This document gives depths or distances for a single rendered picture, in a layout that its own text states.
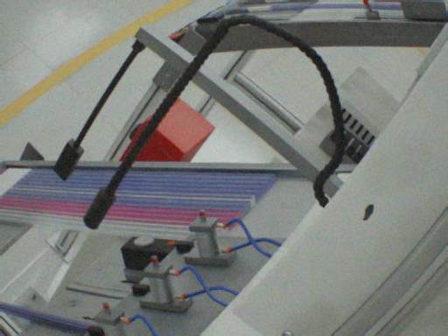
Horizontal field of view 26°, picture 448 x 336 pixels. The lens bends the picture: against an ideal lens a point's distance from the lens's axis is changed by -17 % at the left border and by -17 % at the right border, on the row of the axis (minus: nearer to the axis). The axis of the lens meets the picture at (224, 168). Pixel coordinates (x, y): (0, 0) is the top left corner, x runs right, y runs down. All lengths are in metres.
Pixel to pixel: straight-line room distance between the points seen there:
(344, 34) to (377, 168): 1.59
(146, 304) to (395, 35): 1.25
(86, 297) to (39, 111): 1.93
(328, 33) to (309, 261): 1.57
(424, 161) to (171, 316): 0.46
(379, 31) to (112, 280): 1.10
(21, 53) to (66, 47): 0.22
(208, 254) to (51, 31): 2.41
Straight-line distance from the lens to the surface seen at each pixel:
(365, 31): 2.23
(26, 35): 3.43
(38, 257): 2.71
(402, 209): 0.68
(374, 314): 0.69
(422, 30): 2.18
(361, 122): 2.66
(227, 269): 1.14
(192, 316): 1.05
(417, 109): 0.65
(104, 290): 1.27
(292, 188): 1.47
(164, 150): 1.97
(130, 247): 1.26
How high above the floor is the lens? 1.87
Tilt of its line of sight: 33 degrees down
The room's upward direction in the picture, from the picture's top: 37 degrees clockwise
